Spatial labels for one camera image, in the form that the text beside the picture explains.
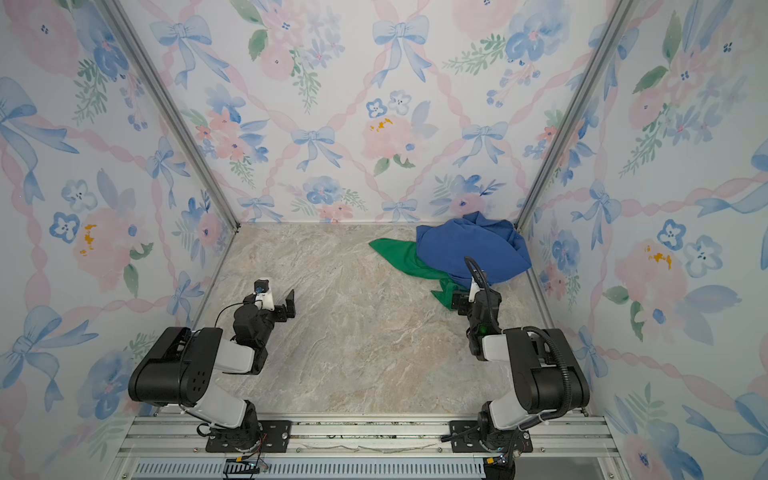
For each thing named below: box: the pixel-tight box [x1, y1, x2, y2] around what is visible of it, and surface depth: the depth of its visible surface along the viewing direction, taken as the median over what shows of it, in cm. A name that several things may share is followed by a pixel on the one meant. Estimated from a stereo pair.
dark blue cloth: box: [416, 211, 532, 285], surface depth 105 cm
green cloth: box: [368, 238, 468, 310], surface depth 112 cm
